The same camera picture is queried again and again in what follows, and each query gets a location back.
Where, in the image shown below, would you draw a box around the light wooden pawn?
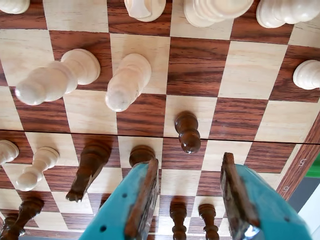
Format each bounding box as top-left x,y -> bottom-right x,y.
14,48 -> 102,106
15,146 -> 61,192
104,53 -> 153,113
255,0 -> 320,29
0,139 -> 20,166
0,0 -> 31,15
292,59 -> 320,91

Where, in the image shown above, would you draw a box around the dark wooden rook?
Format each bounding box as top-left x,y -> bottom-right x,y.
0,212 -> 20,240

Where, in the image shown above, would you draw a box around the grey table mat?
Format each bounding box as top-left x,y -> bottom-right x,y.
287,174 -> 320,210

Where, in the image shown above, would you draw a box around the green plastic tray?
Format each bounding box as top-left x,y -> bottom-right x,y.
304,152 -> 320,180

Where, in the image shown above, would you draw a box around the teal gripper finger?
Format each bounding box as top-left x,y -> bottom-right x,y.
219,152 -> 312,240
79,157 -> 160,240

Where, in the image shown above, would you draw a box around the dark wooden bishop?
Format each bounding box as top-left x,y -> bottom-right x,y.
9,196 -> 45,238
128,144 -> 156,168

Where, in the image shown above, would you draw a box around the dark wooden pawn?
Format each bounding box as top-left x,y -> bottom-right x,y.
198,203 -> 221,240
169,196 -> 188,240
174,110 -> 202,154

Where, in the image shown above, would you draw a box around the light wooden knight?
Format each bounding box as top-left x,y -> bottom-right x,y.
124,0 -> 167,23

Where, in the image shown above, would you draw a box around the dark wooden knight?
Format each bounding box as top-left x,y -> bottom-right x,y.
65,141 -> 113,203

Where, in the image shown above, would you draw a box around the wooden chess board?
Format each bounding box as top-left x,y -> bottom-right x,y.
0,0 -> 320,240

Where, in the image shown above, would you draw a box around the light wooden queen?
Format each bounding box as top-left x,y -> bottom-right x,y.
183,0 -> 255,28

